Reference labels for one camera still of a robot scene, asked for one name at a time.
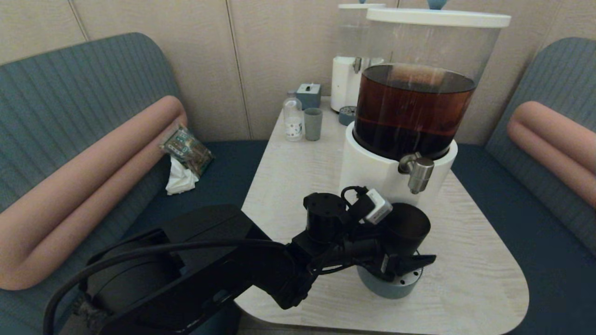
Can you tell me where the dark brown plastic cup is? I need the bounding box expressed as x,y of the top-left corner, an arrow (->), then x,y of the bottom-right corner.
383,202 -> 432,262

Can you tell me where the metal dispenser tap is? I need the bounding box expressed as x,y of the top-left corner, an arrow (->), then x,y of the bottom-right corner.
398,153 -> 435,195

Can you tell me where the grey-blue cup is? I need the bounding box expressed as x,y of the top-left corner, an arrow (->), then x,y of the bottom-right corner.
304,108 -> 323,141

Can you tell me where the large blue-grey perforated drip tray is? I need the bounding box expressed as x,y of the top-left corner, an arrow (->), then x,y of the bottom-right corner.
357,261 -> 424,299

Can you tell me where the small blue-grey drip tray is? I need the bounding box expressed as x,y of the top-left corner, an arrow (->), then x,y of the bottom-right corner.
338,106 -> 358,126

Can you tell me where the clear plastic bottle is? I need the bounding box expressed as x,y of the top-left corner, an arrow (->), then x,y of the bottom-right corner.
283,91 -> 304,142

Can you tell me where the blue-grey tissue box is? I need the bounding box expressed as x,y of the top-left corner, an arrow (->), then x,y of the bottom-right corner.
296,83 -> 322,110

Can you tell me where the small clear water dispenser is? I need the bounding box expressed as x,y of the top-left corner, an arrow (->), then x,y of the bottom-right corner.
330,0 -> 386,113

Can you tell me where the pink bolster cushion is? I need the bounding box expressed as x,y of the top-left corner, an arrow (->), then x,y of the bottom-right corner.
507,101 -> 596,209
0,95 -> 188,291

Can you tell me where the crumpled white tissue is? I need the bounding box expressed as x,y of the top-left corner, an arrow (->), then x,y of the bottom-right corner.
166,155 -> 200,195

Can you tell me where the green printed snack packet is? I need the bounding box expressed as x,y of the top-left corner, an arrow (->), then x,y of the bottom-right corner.
160,124 -> 215,177

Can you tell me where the teal ribbed sofa bench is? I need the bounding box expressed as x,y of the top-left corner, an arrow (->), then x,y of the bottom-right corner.
452,37 -> 596,335
0,32 -> 271,335

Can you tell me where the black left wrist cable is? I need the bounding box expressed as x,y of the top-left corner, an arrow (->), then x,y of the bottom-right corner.
340,186 -> 373,208

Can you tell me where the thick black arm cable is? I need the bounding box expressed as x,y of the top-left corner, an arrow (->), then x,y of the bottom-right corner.
44,239 -> 290,335

